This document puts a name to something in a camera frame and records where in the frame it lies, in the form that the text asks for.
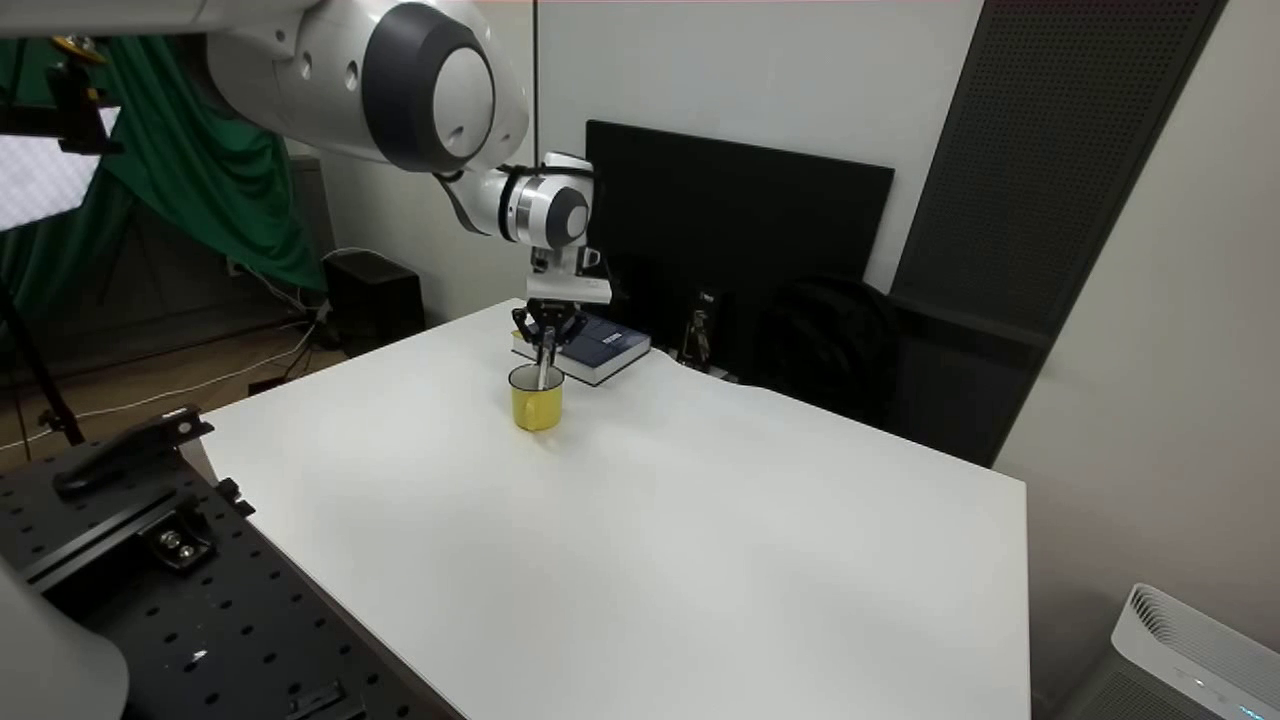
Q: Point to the green curtain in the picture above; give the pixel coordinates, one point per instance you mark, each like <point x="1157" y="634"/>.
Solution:
<point x="186" y="159"/>

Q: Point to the small black speaker box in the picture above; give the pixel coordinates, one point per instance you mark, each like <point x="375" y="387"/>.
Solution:
<point x="375" y="300"/>

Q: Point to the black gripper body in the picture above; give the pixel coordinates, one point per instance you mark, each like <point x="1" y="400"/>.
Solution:
<point x="554" y="300"/>

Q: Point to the black monitor panel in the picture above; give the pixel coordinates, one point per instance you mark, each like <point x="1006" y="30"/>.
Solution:
<point x="684" y="218"/>

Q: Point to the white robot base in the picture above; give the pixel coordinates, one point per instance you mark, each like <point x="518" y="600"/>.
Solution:
<point x="53" y="665"/>

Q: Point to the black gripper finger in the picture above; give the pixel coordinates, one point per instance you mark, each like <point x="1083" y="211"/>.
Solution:
<point x="522" y="341"/>
<point x="565" y="337"/>

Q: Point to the black office chair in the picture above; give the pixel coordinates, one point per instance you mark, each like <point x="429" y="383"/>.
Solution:
<point x="914" y="371"/>

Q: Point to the yellow enamel mug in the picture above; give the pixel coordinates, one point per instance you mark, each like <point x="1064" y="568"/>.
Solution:
<point x="539" y="397"/>

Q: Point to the white marker pen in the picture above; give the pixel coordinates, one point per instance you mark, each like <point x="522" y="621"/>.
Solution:
<point x="545" y="349"/>

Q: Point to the black perforated breadboard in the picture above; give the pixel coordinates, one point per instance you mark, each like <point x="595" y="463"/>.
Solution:
<point x="136" y="545"/>

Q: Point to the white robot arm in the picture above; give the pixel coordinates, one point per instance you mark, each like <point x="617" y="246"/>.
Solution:
<point x="408" y="83"/>

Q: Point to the dark grey wall panel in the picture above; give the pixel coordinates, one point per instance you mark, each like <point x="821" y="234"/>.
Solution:
<point x="1050" y="131"/>

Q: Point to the dark blue book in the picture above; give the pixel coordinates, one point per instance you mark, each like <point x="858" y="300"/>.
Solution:
<point x="601" y="349"/>

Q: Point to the white light panel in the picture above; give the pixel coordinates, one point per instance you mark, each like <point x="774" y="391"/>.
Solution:
<point x="49" y="163"/>

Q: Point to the white air purifier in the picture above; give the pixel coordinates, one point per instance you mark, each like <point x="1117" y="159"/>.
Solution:
<point x="1175" y="660"/>

